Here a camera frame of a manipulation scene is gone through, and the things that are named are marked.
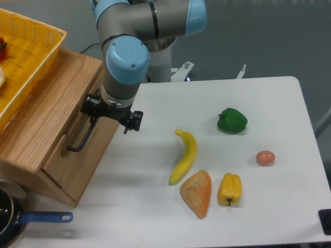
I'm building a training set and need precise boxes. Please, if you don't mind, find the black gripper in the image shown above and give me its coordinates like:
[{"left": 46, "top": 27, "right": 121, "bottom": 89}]
[{"left": 80, "top": 94, "right": 143, "bottom": 134}]

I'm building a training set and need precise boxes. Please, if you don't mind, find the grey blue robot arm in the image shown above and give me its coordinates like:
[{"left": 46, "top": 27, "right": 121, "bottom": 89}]
[{"left": 81, "top": 1, "right": 207, "bottom": 131}]

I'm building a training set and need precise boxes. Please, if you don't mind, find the wooden drawer cabinet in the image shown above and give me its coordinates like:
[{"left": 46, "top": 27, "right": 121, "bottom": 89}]
[{"left": 1, "top": 49, "right": 118, "bottom": 207}]

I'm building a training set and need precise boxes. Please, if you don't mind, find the yellow banana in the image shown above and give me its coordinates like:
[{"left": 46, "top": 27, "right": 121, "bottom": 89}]
[{"left": 168, "top": 129, "right": 198, "bottom": 185}]

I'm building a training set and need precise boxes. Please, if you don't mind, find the yellow plastic basket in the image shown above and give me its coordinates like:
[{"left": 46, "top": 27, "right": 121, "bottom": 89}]
[{"left": 1, "top": 9, "right": 67, "bottom": 128}]

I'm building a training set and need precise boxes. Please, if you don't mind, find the orange bread slice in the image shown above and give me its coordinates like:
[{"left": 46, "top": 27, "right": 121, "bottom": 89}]
[{"left": 180, "top": 170, "right": 212, "bottom": 220}]

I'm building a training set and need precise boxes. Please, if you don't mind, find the white round object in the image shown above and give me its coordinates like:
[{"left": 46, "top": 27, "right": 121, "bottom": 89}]
[{"left": 0, "top": 67, "right": 6, "bottom": 86}]

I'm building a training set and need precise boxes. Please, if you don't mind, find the green bell pepper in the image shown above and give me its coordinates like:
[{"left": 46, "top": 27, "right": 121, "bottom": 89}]
[{"left": 217, "top": 108, "right": 248, "bottom": 133}]

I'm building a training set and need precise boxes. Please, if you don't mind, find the red tomato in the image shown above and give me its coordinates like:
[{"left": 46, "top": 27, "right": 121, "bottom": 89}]
[{"left": 0, "top": 37, "right": 8, "bottom": 60}]

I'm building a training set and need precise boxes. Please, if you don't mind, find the yellow bell pepper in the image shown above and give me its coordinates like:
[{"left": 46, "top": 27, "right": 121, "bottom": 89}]
[{"left": 217, "top": 173, "right": 242, "bottom": 206}]

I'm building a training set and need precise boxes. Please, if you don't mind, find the brown egg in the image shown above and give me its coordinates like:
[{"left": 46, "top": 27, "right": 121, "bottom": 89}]
[{"left": 255, "top": 150, "right": 275, "bottom": 166}]

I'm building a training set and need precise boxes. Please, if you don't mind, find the black corner device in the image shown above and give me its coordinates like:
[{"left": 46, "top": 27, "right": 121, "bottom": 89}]
[{"left": 318, "top": 209, "right": 331, "bottom": 236}]

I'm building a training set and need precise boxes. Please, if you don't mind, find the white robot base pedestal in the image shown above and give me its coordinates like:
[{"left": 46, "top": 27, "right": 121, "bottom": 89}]
[{"left": 144, "top": 37, "right": 177, "bottom": 83}]

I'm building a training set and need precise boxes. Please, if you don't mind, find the black cable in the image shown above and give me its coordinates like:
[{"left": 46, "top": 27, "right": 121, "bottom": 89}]
[{"left": 79, "top": 42, "right": 101, "bottom": 54}]

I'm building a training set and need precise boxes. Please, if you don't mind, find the blue handled saucepan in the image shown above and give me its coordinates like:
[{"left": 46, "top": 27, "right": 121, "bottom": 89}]
[{"left": 1, "top": 181, "right": 73, "bottom": 247}]

